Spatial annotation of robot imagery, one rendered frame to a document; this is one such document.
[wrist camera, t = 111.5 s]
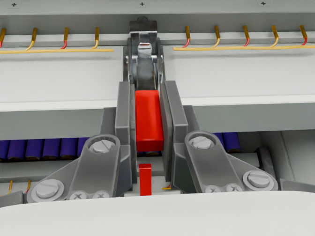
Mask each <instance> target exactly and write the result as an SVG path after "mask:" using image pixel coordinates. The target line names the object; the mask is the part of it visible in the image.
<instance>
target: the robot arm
mask: <svg viewBox="0 0 315 236"><path fill-rule="evenodd" d="M159 100H160V109H161V117H162V125H163V133H164V150H163V151H162V158H163V166H164V173H165V182H170V186H171V189H180V194H174V195H153V196H136V197H124V193H125V192H130V191H133V184H137V150H136V129H135V85H134V84H130V81H120V82H119V88H118V98H117V107H104V108H103V113H102V118H101V124H100V129H99V134H98V135H94V136H92V137H90V138H89V139H87V140H86V142H85V144H84V146H83V149H82V152H81V156H80V157H79V158H77V159H76V160H74V161H72V162H71V163H69V164H67V165H66V166H64V167H62V168H61V169H59V170H57V171H56V172H54V173H52V174H50V175H49V176H47V177H45V178H44V179H42V180H40V181H39V182H37V183H36V184H34V185H33V186H32V187H31V188H30V189H29V191H28V192H26V193H23V191H22V190H21V191H18V192H14V193H10V194H6V195H3V196H0V236H315V184H308V183H303V182H297V181H292V180H287V179H281V178H280V180H279V181H276V180H275V178H274V177H273V176H272V175H270V174H268V173H267V172H265V171H263V170H261V169H259V168H257V167H255V166H252V165H250V164H248V163H246V162H244V161H242V160H240V159H238V158H236V157H234V156H232V155H230V154H228V153H226V151H225V150H224V148H223V146H222V144H221V142H220V140H219V138H218V137H217V136H216V135H214V134H213V133H210V132H208V131H202V130H201V128H200V125H199V122H198V119H197V117H196V114H195V110H194V108H193V106H192V105H182V102H181V98H180V95H179V91H178V88H177V84H176V81H164V83H160V98H159Z"/></svg>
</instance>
